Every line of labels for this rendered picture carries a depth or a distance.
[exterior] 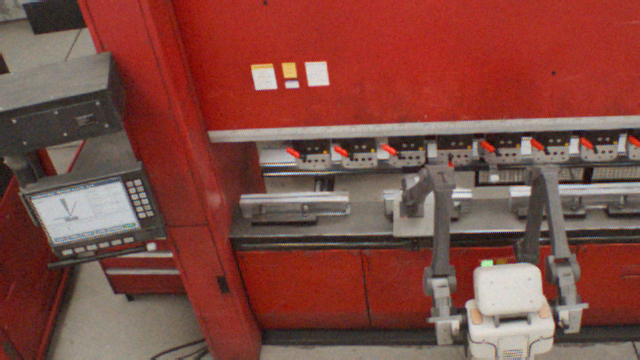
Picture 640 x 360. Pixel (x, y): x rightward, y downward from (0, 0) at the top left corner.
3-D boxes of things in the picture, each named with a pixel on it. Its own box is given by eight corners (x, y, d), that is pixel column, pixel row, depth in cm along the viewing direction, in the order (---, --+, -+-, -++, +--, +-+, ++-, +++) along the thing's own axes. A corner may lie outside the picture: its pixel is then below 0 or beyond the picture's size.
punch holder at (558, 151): (532, 162, 297) (535, 131, 286) (529, 149, 303) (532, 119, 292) (568, 161, 295) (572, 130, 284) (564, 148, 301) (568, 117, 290)
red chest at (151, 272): (119, 309, 418) (58, 185, 351) (141, 246, 455) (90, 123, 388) (200, 310, 410) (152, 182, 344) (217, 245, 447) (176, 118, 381)
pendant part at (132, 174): (58, 259, 278) (23, 193, 254) (61, 238, 287) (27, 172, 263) (168, 237, 280) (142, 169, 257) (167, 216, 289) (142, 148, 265)
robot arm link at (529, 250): (529, 172, 257) (558, 170, 258) (524, 165, 262) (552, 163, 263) (517, 269, 278) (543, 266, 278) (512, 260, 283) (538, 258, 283)
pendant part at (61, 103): (53, 281, 289) (-37, 118, 233) (58, 239, 307) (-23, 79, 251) (172, 258, 291) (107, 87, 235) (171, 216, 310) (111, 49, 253)
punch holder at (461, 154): (436, 165, 303) (436, 135, 292) (436, 152, 309) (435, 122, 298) (472, 164, 300) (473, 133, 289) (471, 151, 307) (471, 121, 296)
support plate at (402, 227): (393, 237, 300) (393, 235, 300) (394, 194, 320) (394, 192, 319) (436, 236, 298) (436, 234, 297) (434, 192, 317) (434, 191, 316)
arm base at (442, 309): (427, 322, 240) (463, 319, 239) (425, 298, 241) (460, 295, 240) (426, 322, 248) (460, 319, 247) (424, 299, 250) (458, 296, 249)
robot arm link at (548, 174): (535, 157, 251) (562, 156, 251) (523, 167, 264) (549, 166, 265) (554, 283, 240) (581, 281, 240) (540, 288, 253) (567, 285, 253)
